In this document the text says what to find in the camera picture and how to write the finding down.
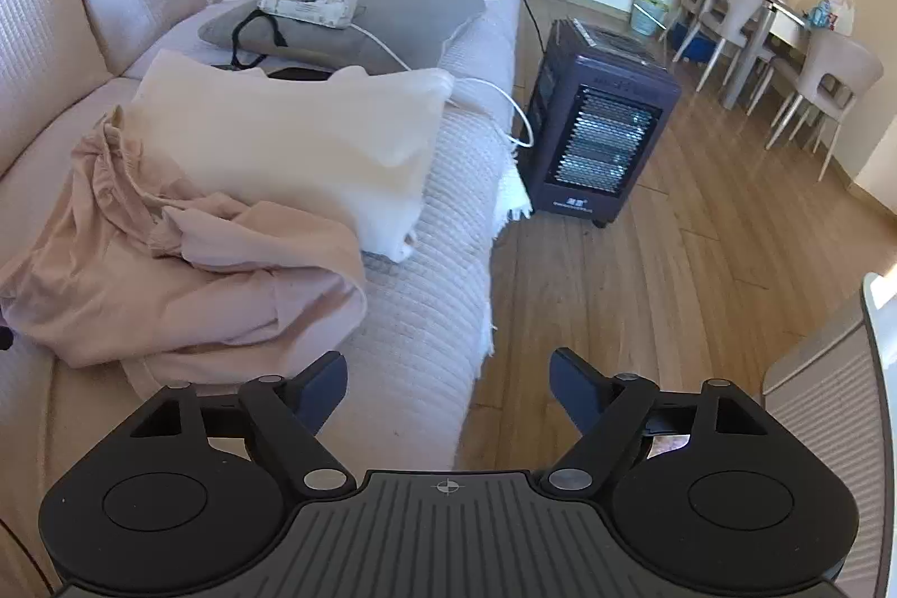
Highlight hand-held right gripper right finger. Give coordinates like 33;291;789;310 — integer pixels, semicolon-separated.
541;347;768;494

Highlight dark purple electric heater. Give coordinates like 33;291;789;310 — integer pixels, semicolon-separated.
522;18;682;231

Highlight white plastic bag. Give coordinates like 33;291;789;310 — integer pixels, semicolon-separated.
806;0;857;36

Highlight light blue bucket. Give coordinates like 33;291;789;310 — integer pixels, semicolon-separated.
631;0;670;39

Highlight cream garment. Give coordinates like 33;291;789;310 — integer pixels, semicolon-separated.
130;48;456;263

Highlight white power strip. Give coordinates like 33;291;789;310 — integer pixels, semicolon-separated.
258;0;358;30

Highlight white cable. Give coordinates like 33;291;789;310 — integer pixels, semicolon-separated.
350;24;535;149

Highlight grey cushion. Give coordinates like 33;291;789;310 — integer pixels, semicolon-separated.
198;0;487;76

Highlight white louvered cabinet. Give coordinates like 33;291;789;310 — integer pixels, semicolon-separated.
760;272;897;598

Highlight white dining table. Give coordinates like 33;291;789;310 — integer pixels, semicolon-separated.
722;0;856;112

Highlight black strap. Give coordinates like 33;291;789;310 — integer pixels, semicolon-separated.
228;10;288;70

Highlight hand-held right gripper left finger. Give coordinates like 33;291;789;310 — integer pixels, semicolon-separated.
130;350;352;497

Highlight pink pants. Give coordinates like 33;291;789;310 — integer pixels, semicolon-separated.
0;104;369;385

